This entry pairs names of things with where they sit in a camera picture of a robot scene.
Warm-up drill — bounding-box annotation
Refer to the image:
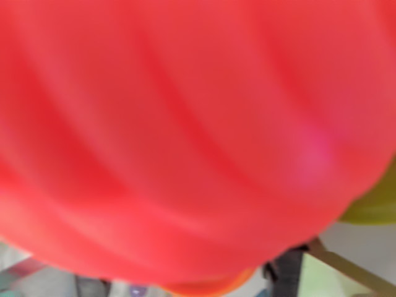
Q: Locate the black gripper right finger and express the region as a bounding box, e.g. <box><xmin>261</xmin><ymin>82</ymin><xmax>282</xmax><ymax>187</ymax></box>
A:
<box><xmin>262</xmin><ymin>245</ymin><xmax>306</xmax><ymax>297</ymax></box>

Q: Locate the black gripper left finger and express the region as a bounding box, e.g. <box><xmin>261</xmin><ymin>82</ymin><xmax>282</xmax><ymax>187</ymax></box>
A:
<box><xmin>75</xmin><ymin>276</ymin><xmax>111</xmax><ymax>297</ymax></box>

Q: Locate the red ribbed rubber toy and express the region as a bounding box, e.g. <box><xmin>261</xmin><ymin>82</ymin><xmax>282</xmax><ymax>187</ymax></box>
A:
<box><xmin>0</xmin><ymin>0</ymin><xmax>396</xmax><ymax>287</ymax></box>

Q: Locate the orange plastic cup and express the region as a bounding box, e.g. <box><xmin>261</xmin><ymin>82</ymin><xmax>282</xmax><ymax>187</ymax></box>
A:
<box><xmin>160</xmin><ymin>267</ymin><xmax>256</xmax><ymax>297</ymax></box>

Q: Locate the olive green toy pear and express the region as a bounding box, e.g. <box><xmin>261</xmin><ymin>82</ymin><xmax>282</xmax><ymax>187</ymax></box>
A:
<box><xmin>338</xmin><ymin>156</ymin><xmax>396</xmax><ymax>226</ymax></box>

